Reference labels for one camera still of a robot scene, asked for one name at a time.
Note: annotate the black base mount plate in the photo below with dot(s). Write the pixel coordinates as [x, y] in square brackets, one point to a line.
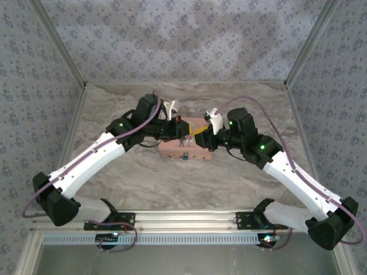
[243, 220]
[126, 219]

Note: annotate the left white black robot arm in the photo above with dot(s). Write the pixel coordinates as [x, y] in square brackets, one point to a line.
[86, 166]

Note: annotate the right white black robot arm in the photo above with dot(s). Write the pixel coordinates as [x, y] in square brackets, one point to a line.
[301, 183]

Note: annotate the small control board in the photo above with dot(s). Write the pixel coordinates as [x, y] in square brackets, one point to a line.
[268, 239]
[107, 237]

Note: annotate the left small control board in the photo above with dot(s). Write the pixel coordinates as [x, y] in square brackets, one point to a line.
[107, 237]

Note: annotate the wide aluminium base rail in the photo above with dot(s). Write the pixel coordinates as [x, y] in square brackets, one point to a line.
[186, 220]

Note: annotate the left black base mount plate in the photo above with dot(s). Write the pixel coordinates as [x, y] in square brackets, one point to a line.
[126, 219]

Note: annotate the pink wedding couple tin box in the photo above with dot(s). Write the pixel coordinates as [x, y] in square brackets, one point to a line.
[172, 150]

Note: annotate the grey metal panel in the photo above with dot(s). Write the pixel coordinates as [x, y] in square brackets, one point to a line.
[186, 260]

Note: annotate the aluminium frame post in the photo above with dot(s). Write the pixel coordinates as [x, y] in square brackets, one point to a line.
[58, 43]
[313, 43]

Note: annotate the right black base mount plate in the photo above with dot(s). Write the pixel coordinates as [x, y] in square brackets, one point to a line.
[243, 220]

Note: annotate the right small control board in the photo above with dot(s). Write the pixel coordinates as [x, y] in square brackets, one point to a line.
[268, 239]

